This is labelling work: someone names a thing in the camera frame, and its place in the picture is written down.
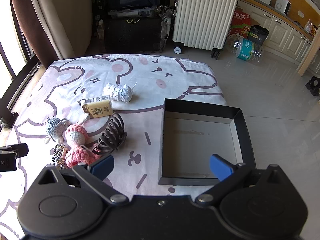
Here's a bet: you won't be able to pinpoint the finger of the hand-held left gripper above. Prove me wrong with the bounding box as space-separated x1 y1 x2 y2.
0 143 29 159

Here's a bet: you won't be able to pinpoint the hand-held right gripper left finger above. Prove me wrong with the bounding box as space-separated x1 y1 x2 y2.
32 154 129 204

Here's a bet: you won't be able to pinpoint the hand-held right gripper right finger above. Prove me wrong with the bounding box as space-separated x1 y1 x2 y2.
195 154 292 204

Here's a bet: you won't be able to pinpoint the dark hair claw clip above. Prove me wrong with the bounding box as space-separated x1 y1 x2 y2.
92 112 125 155

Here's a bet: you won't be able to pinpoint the black shallow cardboard box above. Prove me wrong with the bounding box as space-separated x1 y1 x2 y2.
157 98 257 187

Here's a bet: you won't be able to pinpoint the striped braided rope toy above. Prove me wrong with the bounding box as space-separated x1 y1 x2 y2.
50 144 69 169

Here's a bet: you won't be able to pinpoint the pink crochet doll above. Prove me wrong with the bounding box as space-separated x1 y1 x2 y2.
60 113 103 168

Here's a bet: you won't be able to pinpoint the blue crochet doll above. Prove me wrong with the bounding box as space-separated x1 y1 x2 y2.
44 117 72 144

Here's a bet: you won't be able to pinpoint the yellow juice carton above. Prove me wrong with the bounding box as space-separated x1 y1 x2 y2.
80 95 113 119

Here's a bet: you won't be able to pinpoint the black window railing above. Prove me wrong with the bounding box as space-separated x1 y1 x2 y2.
0 52 38 130

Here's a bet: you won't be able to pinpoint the cartoon bear printed blanket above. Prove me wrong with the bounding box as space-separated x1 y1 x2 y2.
0 54 228 240

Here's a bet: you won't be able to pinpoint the wrapped water bottle pack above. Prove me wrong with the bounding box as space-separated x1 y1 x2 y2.
226 36 264 62

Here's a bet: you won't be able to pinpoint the brown curtain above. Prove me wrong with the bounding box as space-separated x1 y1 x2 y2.
9 0 60 68

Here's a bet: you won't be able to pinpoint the black item on floor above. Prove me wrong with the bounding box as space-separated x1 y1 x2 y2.
306 76 320 95

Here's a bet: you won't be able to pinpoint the black square speaker box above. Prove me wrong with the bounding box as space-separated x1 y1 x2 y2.
104 16 165 53

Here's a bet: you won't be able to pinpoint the grey trash bin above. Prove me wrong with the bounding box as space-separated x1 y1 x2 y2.
246 25 270 46

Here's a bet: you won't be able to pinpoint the wooden table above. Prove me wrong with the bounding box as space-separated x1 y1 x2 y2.
297 24 320 77

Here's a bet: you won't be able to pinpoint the beige mattress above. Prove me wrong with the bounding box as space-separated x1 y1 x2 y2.
26 0 95 58

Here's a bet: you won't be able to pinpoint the cream kitchen cabinets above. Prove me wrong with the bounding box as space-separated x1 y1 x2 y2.
236 0 320 65

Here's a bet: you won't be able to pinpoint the red cardboard box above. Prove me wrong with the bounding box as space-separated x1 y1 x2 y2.
229 7 252 39

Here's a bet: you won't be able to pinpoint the white ribbed suitcase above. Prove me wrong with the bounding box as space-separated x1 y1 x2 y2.
172 0 239 60

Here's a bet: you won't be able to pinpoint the clear plastic wrap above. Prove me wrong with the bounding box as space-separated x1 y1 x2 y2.
157 5 175 43

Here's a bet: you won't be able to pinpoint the snack bag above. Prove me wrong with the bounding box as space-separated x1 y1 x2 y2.
304 20 319 34

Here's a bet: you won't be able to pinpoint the dark blue bag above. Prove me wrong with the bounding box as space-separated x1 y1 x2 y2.
107 0 160 12

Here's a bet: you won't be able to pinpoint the white countertop appliance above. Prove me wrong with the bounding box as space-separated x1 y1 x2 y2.
274 0 292 15

